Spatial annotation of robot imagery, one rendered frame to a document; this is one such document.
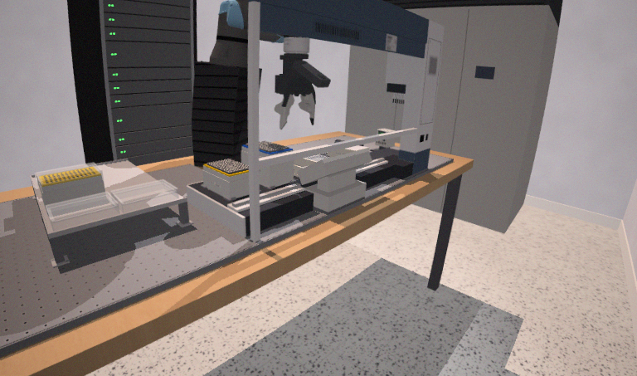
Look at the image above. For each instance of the beige one-well reservoir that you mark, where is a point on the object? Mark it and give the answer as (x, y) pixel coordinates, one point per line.
(301, 163)

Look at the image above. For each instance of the cream ready button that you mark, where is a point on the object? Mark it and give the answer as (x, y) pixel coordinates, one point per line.
(385, 144)

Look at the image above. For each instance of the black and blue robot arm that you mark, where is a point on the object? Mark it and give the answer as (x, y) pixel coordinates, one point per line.
(231, 42)

